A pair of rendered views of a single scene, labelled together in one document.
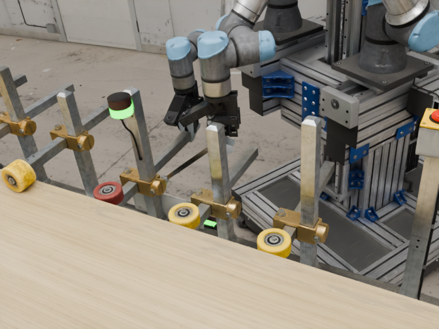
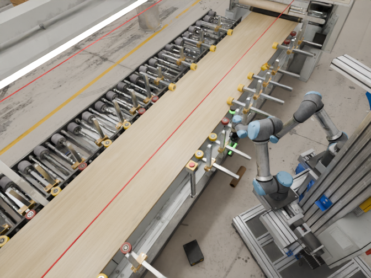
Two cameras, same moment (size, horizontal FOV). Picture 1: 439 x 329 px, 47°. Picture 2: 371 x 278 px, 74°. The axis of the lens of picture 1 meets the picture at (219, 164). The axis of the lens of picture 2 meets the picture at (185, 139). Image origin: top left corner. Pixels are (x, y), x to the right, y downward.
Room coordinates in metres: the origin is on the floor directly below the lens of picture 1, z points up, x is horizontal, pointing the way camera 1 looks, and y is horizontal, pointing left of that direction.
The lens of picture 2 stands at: (0.88, -1.41, 2.80)
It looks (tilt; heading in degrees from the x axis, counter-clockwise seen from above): 52 degrees down; 96
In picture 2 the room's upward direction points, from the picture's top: 4 degrees counter-clockwise
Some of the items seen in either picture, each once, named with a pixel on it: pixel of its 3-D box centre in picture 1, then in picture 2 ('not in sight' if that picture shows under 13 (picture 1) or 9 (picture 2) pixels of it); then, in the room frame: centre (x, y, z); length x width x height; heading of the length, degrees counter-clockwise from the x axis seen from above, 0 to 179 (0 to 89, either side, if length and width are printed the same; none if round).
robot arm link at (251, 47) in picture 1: (249, 46); (242, 130); (1.21, -0.11, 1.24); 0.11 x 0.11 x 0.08; 16
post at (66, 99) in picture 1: (83, 159); (245, 114); (1.34, 0.43, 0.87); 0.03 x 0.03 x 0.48; 58
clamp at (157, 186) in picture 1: (142, 183); not in sight; (1.22, 0.23, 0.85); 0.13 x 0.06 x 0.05; 58
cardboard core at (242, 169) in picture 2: not in sight; (238, 176); (1.34, 0.14, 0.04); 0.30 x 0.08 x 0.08; 58
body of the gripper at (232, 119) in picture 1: (221, 112); (234, 134); (1.17, -0.02, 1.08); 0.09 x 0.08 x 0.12; 78
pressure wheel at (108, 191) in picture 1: (111, 203); (224, 123); (1.12, 0.32, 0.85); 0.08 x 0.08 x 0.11
